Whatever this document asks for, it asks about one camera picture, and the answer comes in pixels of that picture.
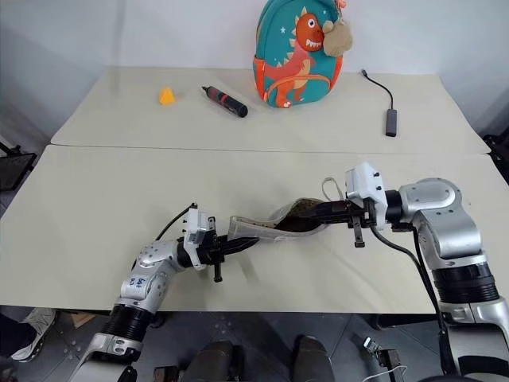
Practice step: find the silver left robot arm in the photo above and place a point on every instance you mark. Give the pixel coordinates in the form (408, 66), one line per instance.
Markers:
(147, 278)

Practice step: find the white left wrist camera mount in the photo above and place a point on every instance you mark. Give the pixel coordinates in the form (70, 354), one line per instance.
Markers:
(195, 228)

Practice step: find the teal dinosaur backpack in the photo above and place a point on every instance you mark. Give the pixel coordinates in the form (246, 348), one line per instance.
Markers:
(294, 67)

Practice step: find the beige plush toy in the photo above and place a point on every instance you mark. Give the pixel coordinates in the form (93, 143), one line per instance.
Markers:
(338, 37)

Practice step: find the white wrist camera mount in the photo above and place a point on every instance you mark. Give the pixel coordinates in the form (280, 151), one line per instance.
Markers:
(195, 228)
(364, 181)

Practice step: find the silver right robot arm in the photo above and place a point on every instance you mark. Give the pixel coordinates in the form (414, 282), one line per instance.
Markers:
(445, 223)

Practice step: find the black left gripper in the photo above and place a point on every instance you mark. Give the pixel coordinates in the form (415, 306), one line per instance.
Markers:
(210, 250)

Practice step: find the small yellow plastic object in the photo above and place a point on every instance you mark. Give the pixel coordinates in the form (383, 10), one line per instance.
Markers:
(167, 96)

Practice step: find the black metal frame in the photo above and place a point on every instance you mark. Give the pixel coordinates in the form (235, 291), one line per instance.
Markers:
(14, 167)

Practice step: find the dark rounded shape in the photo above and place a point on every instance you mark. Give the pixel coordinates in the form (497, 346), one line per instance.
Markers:
(216, 362)
(312, 358)

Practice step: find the small black box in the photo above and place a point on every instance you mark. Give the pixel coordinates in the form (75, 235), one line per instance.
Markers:
(389, 361)

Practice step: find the black red marker pen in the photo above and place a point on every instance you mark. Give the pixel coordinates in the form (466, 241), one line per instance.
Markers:
(226, 101)

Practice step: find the brown cardboard piece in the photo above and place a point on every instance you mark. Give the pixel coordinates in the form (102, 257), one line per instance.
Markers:
(81, 318)

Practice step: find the white sneaker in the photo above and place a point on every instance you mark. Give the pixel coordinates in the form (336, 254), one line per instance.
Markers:
(37, 330)

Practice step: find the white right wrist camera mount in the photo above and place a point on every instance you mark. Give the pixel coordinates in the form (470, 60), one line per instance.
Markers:
(364, 181)

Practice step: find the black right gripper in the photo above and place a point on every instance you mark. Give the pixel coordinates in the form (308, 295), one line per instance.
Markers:
(360, 217)

